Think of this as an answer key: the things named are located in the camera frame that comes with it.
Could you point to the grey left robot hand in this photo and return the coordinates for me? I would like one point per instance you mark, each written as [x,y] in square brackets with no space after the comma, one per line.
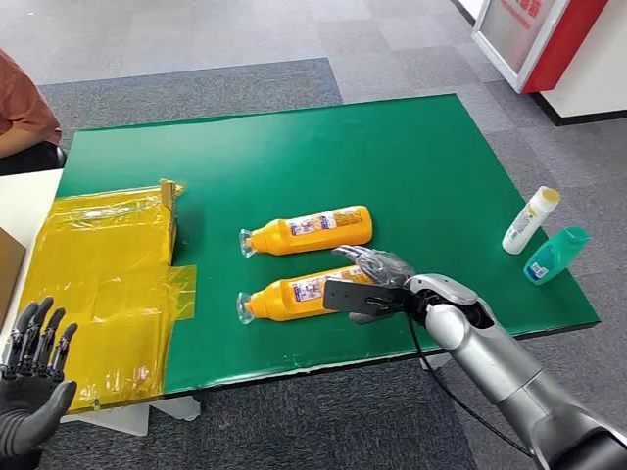
[24,408]

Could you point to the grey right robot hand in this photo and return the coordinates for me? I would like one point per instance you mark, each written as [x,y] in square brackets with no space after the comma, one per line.
[384,266]

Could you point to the orange detergent bottle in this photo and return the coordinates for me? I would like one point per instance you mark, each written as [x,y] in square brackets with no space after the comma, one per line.
[279,300]
[313,233]

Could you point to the white bottle yellow cap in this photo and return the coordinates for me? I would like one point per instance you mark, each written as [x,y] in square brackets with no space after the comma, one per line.
[526,224]

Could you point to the teal transparent bottle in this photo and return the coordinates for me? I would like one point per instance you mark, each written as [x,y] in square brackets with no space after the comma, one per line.
[556,256]

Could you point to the green table mat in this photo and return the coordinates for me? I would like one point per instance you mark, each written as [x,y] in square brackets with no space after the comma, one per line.
[392,162]

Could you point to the white table leg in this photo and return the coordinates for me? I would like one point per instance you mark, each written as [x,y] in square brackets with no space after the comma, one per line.
[436,362]
[122,422]

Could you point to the yellow taped cardboard box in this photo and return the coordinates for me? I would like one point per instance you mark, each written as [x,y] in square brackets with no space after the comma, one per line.
[107,279]

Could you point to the white side table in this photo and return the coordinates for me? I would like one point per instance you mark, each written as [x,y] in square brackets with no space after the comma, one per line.
[24,201]

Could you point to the red white sign board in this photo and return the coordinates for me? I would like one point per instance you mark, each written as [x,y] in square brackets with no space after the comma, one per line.
[554,45]

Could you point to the white cabinet black base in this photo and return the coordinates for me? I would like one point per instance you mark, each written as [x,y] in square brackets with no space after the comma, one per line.
[597,71]

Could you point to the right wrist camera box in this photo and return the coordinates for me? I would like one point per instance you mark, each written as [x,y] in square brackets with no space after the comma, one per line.
[353,297]

